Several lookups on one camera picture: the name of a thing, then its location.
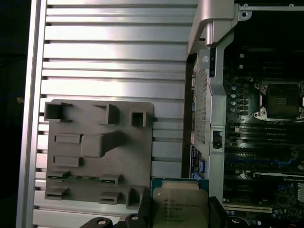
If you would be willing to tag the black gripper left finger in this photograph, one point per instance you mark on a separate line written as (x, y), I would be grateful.
(145, 209)

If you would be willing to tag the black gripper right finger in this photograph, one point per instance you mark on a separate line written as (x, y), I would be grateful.
(215, 213)

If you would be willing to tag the silver green CPU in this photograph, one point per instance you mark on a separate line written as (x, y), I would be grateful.
(177, 204)

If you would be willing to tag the white expansion slot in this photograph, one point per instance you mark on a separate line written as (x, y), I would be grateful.
(249, 209)

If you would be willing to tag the blue expansion slot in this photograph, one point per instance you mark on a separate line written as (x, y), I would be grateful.
(261, 162)

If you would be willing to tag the RAM slot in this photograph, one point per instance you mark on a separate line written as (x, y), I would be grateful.
(266, 132)
(266, 145)
(266, 138)
(266, 125)

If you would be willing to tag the CPU socket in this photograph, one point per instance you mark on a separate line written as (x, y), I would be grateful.
(282, 99)

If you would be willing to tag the grey parts rack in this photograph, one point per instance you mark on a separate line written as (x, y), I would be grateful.
(133, 161)

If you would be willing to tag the green motherboard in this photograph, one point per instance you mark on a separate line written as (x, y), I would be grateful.
(251, 156)

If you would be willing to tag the black graphics card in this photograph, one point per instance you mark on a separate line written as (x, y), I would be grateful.
(285, 180)

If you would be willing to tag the black open PC case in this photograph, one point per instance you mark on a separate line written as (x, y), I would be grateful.
(217, 95)

